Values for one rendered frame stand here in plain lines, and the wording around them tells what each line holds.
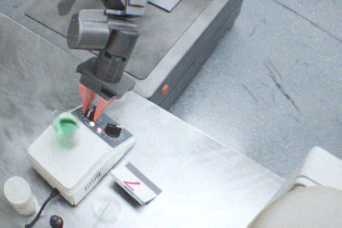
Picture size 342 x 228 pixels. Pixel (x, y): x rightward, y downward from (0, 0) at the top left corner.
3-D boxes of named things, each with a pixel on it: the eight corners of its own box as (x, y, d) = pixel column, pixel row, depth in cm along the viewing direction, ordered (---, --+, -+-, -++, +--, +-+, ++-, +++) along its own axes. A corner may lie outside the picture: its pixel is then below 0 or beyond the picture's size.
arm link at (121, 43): (148, 30, 80) (136, 15, 84) (113, 27, 76) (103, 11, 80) (133, 63, 83) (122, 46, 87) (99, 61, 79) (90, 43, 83)
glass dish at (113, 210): (103, 193, 88) (102, 189, 86) (127, 208, 87) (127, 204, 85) (88, 213, 85) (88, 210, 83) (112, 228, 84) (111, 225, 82)
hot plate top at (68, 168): (64, 112, 88) (64, 110, 87) (110, 149, 85) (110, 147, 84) (26, 152, 82) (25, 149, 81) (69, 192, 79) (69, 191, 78)
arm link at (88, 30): (148, -14, 79) (124, -7, 86) (90, -22, 72) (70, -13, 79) (142, 52, 79) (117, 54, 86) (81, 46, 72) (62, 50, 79)
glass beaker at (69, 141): (53, 149, 83) (46, 128, 76) (59, 124, 86) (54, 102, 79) (82, 156, 83) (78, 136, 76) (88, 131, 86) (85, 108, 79)
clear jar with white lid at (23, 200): (8, 197, 84) (-2, 183, 77) (30, 186, 86) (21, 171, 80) (20, 220, 82) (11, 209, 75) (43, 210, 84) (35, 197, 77)
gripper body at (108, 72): (117, 102, 83) (131, 68, 79) (73, 74, 85) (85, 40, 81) (133, 90, 89) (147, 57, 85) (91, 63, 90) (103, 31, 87)
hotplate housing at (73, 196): (90, 106, 98) (88, 85, 91) (137, 143, 95) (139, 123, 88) (24, 174, 88) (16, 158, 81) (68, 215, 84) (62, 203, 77)
